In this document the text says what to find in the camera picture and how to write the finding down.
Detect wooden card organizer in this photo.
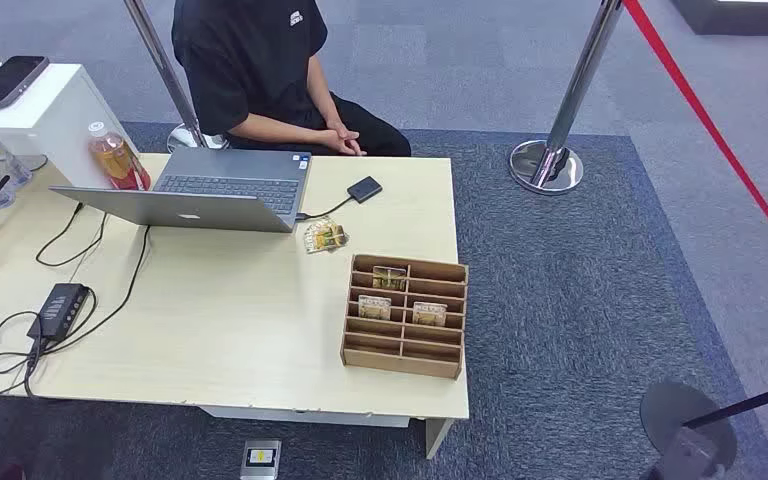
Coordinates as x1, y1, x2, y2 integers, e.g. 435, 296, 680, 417
339, 254, 470, 382

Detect black external drive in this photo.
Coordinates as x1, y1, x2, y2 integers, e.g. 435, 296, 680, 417
346, 176, 384, 205

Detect white cabinet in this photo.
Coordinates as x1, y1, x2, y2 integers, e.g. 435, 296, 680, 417
0, 61, 140, 191

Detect grey floor device yellow label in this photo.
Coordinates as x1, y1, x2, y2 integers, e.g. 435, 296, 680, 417
238, 439, 283, 480

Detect loose green yellow card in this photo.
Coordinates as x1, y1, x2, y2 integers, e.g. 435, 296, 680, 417
303, 216, 350, 256

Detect pale banner green card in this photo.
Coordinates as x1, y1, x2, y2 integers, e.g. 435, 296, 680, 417
357, 294, 393, 323
412, 301, 449, 329

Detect dark platform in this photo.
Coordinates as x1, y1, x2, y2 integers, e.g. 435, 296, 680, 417
671, 0, 768, 37

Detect thin black looped cable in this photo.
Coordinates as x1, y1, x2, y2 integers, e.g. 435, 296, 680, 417
34, 201, 109, 269

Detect black stanchion post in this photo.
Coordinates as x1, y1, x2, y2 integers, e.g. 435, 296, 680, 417
639, 376, 768, 477

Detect person's left hand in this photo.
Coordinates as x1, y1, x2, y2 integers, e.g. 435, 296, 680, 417
326, 121, 363, 142

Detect black laptop power cable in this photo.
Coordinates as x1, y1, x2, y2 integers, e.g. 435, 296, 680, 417
38, 225, 153, 359

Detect red barrier belt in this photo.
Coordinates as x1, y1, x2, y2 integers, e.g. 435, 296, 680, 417
623, 0, 768, 277

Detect black drive cable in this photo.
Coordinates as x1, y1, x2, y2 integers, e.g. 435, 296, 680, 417
295, 194, 355, 223

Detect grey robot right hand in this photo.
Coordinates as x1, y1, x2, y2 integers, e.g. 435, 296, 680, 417
647, 426, 724, 480

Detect dark blue rug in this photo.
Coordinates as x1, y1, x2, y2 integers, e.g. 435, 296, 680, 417
0, 121, 768, 480

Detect dark green card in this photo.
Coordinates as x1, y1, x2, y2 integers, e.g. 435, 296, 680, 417
371, 266, 408, 292

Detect chrome stanchion post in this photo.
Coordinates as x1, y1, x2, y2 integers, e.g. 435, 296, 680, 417
508, 0, 624, 196
123, 0, 230, 153

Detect light wooden desk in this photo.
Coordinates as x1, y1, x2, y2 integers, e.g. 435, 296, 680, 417
0, 153, 471, 460

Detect dark smartphone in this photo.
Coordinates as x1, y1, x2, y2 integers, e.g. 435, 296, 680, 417
0, 55, 51, 111

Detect black adapter box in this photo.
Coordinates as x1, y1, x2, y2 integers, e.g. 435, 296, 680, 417
26, 282, 92, 344

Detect person's right hand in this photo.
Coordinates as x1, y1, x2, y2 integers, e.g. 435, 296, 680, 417
320, 130, 367, 158

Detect person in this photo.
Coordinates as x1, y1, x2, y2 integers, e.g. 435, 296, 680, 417
170, 0, 413, 158

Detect silver laptop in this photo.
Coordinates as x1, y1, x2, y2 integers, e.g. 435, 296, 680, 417
49, 146, 313, 234

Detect orange drink bottle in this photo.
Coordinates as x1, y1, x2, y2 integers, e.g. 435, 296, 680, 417
87, 121, 153, 192

